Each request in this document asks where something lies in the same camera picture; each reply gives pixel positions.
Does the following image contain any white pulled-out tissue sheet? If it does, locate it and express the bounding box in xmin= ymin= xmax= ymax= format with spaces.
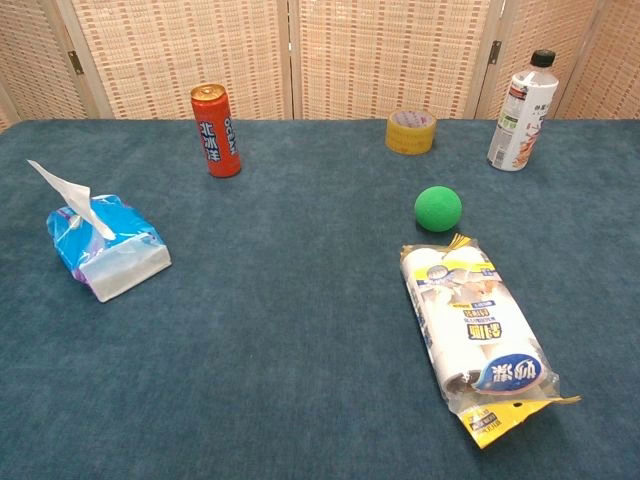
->
xmin=26 ymin=159 xmax=117 ymax=240

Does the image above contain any blue plastic tissue pack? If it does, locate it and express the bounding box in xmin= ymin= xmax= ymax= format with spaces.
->
xmin=46 ymin=193 xmax=173 ymax=303

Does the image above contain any blue felt table cover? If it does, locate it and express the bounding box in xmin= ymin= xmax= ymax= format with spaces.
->
xmin=0 ymin=118 xmax=640 ymax=480

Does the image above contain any green foam ball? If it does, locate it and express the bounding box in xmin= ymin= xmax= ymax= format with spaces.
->
xmin=414 ymin=185 xmax=463 ymax=233

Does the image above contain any yellow packing tape roll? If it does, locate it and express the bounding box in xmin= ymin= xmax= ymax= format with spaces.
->
xmin=384 ymin=109 xmax=436 ymax=156

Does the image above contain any orange soda can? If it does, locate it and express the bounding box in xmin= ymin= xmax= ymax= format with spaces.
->
xmin=190 ymin=83 xmax=243 ymax=179

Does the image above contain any yellow white snack bag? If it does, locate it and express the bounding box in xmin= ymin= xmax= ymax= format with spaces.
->
xmin=399 ymin=232 xmax=583 ymax=450

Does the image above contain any woven folding screen panel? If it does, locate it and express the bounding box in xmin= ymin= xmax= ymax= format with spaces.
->
xmin=472 ymin=0 xmax=609 ymax=121
xmin=52 ymin=0 xmax=294 ymax=121
xmin=288 ymin=0 xmax=506 ymax=121
xmin=554 ymin=0 xmax=640 ymax=121
xmin=0 ymin=0 xmax=116 ymax=132
xmin=0 ymin=82 xmax=21 ymax=134

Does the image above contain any white labelled plastic bottle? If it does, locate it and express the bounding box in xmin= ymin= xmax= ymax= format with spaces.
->
xmin=486 ymin=49 xmax=560 ymax=172

